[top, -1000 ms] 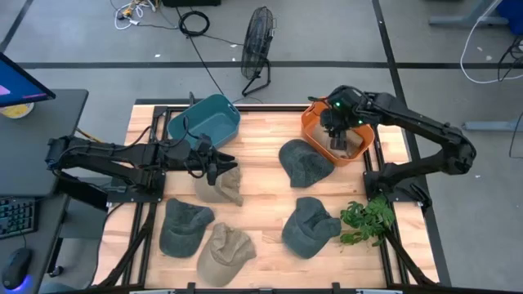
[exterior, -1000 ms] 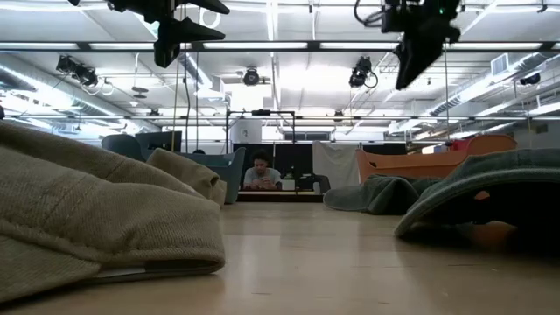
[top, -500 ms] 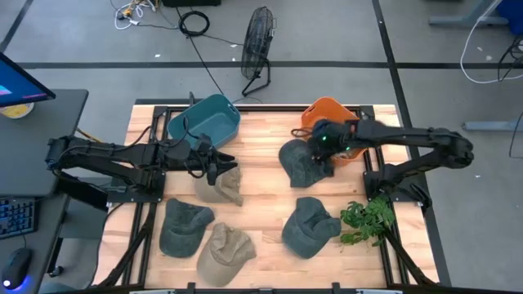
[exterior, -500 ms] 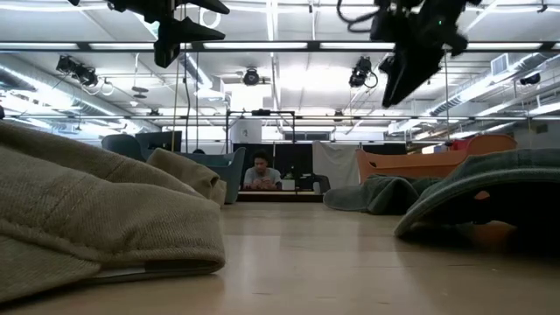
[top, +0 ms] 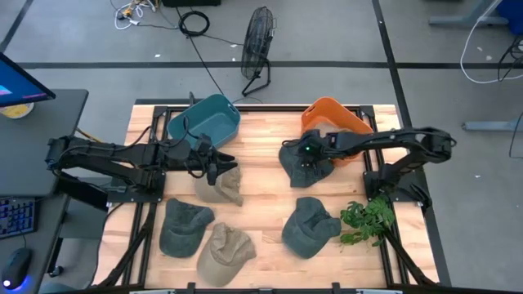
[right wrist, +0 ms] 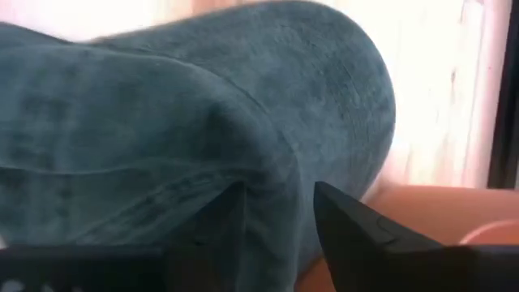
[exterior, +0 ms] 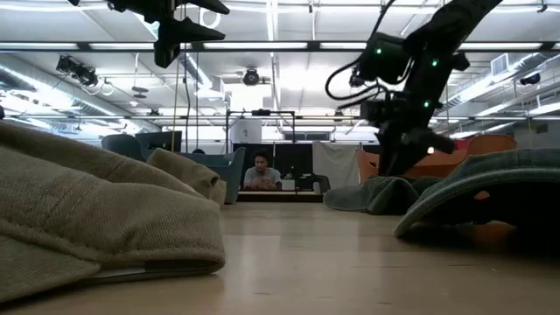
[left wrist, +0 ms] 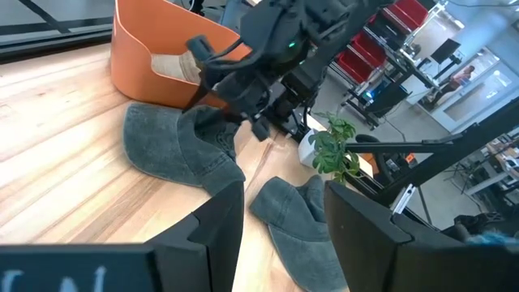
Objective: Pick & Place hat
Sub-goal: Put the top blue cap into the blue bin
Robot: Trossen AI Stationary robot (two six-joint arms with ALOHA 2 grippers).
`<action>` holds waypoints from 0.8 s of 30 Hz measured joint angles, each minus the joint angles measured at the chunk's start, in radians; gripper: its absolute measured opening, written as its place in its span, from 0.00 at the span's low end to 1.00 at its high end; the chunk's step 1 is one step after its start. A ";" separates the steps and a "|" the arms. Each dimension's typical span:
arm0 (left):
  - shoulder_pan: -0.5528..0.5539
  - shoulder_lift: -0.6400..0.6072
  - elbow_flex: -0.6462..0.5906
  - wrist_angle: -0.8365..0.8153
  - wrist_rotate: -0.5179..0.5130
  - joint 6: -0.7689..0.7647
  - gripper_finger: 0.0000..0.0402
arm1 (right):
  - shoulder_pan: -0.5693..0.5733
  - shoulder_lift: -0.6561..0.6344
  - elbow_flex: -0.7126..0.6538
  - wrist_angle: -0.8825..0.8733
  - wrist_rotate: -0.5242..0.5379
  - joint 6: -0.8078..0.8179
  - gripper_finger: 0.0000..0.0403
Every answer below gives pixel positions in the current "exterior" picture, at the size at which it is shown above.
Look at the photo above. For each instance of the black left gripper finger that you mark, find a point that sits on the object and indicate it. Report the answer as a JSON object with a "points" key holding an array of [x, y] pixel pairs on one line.
{"points": [[205, 5], [197, 31]]}

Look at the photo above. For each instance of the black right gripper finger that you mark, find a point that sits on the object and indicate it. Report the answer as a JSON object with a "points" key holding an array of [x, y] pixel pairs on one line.
{"points": [[387, 163], [406, 161]]}

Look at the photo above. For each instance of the dark green cap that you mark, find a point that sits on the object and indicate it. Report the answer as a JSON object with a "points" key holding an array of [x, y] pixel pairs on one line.
{"points": [[380, 194], [490, 175]]}

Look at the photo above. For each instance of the white draped cloth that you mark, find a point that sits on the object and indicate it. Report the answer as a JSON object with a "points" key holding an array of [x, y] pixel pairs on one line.
{"points": [[336, 164]]}

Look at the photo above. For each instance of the orange chair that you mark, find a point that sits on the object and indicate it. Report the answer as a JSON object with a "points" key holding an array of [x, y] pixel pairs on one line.
{"points": [[481, 151]]}

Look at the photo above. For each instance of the dark computer monitor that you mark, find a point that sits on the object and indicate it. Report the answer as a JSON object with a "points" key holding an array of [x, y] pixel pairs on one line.
{"points": [[158, 141]]}

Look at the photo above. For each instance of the dark grey office chair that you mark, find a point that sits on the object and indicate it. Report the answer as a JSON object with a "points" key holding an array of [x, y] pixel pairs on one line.
{"points": [[122, 146]]}

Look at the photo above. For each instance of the person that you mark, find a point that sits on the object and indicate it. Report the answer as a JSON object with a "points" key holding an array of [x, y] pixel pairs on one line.
{"points": [[261, 175]]}

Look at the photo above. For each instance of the beige cotton cap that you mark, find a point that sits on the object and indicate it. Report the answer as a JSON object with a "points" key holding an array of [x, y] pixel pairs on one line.
{"points": [[188, 172], [87, 219]]}

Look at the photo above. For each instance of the grey-blue armchair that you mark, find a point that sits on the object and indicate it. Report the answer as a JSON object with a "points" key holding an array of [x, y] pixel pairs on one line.
{"points": [[223, 168]]}

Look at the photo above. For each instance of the black overhead camera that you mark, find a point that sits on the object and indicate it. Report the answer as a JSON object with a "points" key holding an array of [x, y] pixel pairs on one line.
{"points": [[251, 77]]}

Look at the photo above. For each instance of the black rig frame beam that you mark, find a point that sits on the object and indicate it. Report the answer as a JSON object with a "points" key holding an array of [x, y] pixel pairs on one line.
{"points": [[271, 45]]}

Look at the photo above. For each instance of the black ceiling-mounted camera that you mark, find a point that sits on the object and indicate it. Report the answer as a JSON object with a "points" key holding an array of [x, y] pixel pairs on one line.
{"points": [[78, 71]]}

